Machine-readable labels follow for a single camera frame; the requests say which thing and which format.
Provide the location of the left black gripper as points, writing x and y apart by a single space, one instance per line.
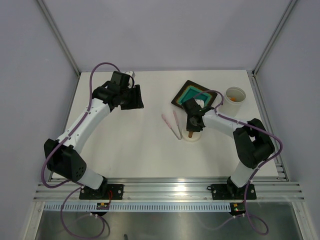
137 104

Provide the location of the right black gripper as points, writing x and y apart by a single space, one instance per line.
190 128

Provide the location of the white round lid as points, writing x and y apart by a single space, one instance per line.
196 136

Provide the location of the white cylindrical container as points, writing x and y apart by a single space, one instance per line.
234 97

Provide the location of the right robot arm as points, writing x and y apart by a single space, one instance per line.
252 143

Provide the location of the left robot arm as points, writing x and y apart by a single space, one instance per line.
62 156

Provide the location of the dark square teal plate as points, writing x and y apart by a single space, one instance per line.
189 90

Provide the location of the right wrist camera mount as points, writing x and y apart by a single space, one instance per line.
200 102

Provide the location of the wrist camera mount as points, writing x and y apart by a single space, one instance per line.
131 73
200 102

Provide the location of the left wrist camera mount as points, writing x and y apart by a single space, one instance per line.
131 73

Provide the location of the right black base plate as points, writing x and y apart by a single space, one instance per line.
222 191

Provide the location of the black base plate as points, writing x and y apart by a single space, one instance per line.
222 191
105 192

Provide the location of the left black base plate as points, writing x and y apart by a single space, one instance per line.
105 192

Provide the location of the aluminium rail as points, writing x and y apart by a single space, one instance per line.
193 189

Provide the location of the white slotted cable duct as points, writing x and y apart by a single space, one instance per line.
148 207

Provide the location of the left aluminium frame post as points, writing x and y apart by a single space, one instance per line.
44 9

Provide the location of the aluminium frame post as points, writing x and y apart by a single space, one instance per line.
44 9
275 35

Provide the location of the right aluminium frame post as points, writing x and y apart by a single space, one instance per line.
275 35

